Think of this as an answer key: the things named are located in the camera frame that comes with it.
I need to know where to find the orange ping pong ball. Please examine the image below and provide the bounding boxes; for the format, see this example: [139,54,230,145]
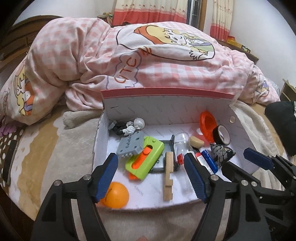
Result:
[100,182,130,209]

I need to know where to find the black metal tray piece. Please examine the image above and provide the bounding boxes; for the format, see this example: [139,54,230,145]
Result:
[149,135,179,174]

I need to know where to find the dark patterned fabric beanbag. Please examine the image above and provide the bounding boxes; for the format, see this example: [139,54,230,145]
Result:
[210,144,236,168]

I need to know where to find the round wooden chess piece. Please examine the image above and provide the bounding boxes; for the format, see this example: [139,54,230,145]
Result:
[189,136,204,149]

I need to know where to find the wooden notched block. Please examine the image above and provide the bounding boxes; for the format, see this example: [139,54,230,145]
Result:
[164,152,174,201]

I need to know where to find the clear plastic bottle red label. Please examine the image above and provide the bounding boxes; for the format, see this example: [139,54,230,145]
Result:
[174,133,191,166]

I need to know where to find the green orange toy cutter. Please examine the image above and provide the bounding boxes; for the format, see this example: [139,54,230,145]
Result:
[125,136,165,181]

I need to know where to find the black tape roll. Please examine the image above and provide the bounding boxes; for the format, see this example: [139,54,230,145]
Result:
[212,125,231,145]

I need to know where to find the white black robot figure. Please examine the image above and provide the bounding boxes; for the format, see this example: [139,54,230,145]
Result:
[108,118,145,136]

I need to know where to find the grey white towel blanket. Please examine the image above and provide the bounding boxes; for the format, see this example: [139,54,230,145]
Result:
[41,101,286,240]

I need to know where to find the red cardboard box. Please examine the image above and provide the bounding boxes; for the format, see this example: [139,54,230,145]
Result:
[93,87,258,211]

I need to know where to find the black clothing pile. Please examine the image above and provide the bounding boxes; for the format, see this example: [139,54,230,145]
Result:
[264,101,295,157]

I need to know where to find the dotted brown bed sheet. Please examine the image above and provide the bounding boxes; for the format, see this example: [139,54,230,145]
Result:
[1,123,27,194]

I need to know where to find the pink checkered quilt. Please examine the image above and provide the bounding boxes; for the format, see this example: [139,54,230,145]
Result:
[1,17,280,125]

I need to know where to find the brown wooden headboard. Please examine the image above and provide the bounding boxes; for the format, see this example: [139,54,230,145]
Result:
[1,15,58,85]

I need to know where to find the red white curtain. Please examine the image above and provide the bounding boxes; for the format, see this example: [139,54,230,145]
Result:
[112,0,188,26]

